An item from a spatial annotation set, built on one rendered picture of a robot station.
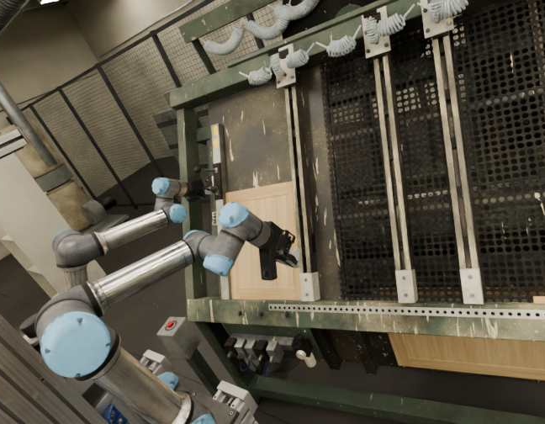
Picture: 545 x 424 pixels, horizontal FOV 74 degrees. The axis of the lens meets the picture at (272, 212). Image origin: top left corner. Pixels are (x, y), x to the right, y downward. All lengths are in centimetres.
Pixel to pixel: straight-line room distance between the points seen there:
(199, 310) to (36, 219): 341
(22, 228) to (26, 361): 401
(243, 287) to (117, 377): 109
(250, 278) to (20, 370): 108
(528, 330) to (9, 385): 153
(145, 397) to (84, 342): 22
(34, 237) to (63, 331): 435
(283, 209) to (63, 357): 120
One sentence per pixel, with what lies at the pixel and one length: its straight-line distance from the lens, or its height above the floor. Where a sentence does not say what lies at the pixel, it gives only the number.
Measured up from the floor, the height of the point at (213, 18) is 216.
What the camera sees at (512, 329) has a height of 84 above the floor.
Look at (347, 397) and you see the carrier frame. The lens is 224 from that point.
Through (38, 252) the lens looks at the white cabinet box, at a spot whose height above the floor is 78.
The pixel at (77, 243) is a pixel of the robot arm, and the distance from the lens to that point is 147.
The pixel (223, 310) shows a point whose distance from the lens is 197.
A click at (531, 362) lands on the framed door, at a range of 205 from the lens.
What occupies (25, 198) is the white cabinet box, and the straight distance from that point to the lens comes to 513.
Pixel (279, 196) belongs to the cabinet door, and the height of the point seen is 129.
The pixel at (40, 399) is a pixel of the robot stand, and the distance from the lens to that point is 120.
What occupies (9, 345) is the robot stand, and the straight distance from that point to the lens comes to 115.
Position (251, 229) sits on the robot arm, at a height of 157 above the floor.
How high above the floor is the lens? 201
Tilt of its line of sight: 26 degrees down
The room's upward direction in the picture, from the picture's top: 24 degrees counter-clockwise
